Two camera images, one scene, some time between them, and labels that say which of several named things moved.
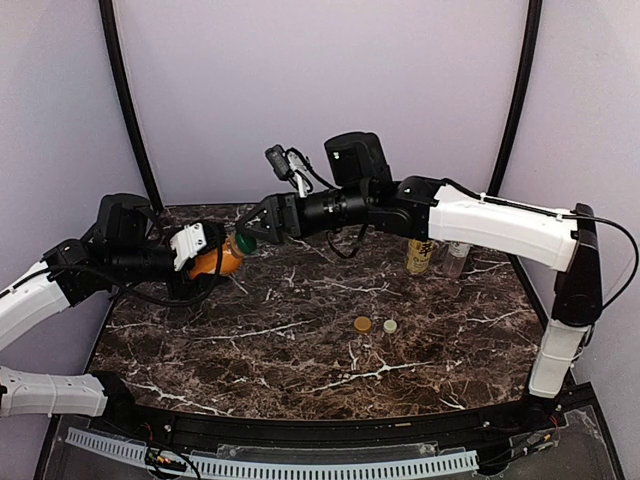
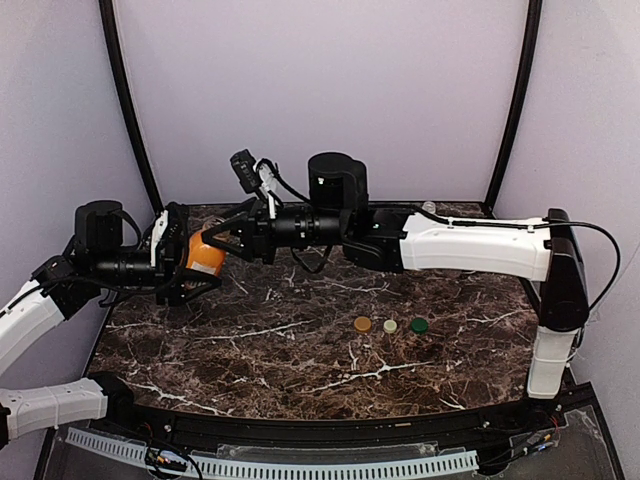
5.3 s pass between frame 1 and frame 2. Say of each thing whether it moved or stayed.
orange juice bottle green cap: moved
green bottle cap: moved
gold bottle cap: stayed
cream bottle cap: stayed
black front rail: stayed
